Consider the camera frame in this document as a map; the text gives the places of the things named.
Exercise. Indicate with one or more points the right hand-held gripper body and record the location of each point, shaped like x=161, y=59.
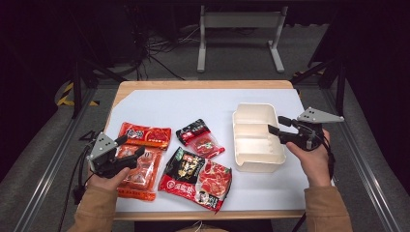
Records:
x=304, y=137

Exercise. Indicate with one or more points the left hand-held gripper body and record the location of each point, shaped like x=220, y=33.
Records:
x=103, y=154

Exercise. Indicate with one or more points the large orange clear-window packet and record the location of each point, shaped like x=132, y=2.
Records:
x=141, y=177

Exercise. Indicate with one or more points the white divided plastic container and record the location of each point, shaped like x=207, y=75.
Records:
x=254, y=148

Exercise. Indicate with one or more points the large black red packet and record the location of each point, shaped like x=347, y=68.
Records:
x=196, y=180

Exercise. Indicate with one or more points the person's left hand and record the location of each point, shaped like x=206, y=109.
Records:
x=108, y=183

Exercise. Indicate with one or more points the person's right hand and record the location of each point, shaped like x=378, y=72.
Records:
x=316, y=167

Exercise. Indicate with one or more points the wide orange sauce packet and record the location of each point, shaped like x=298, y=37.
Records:
x=148, y=135

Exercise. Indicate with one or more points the black metal stand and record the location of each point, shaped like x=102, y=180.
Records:
x=77, y=87
x=340, y=87

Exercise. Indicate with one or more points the small black red packet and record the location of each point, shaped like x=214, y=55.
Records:
x=201, y=140

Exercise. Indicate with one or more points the yellow black floor tape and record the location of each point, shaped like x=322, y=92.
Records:
x=66, y=96

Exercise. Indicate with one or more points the white table mat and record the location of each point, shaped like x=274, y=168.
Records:
x=199, y=106

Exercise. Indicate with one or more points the desk with white metal legs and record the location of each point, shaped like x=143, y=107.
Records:
x=240, y=20

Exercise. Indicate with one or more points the aluminium floor rail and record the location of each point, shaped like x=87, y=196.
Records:
x=48, y=167
x=364, y=174

